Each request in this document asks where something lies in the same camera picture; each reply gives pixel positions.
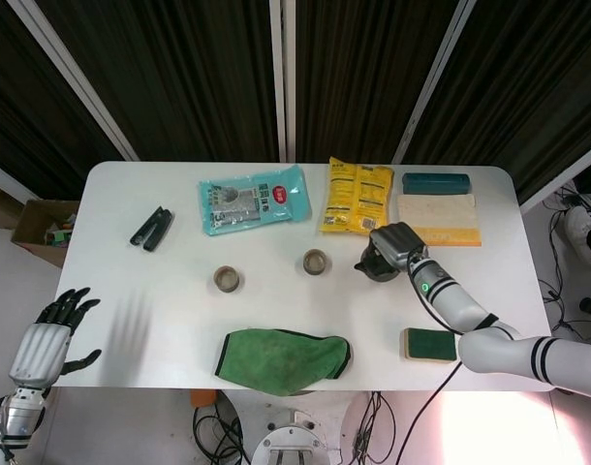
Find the dark pleated curtain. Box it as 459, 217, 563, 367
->
0, 0, 127, 200
295, 0, 464, 165
406, 0, 591, 204
36, 0, 281, 164

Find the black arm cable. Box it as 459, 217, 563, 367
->
396, 251, 466, 465

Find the dark cup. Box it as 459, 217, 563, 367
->
212, 264, 245, 294
302, 248, 333, 276

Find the teal cleaning cloth package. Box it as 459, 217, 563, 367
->
199, 164, 312, 237

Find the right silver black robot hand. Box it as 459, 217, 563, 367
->
362, 221, 431, 280

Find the teal rectangular case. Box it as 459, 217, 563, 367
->
401, 172, 472, 196

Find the green microfiber cloth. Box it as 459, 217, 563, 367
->
214, 327, 354, 397

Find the green yellow sponge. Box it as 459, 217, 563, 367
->
401, 327, 459, 362

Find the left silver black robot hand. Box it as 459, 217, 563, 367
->
8, 286, 103, 388

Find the yellow snack bag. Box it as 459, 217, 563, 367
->
317, 156, 394, 237

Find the orange flat box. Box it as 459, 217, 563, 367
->
396, 193, 482, 247

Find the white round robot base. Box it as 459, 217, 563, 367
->
250, 405, 328, 465

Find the black stapler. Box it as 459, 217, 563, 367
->
129, 205, 174, 254

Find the white shoe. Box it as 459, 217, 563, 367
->
565, 205, 591, 263

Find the black floor cable bundle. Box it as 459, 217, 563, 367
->
353, 390, 398, 465
192, 401, 251, 465

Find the white partition frame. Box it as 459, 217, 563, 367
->
517, 149, 591, 214
7, 0, 140, 162
390, 0, 479, 166
268, 0, 297, 164

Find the cardboard box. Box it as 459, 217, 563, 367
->
10, 198, 81, 268

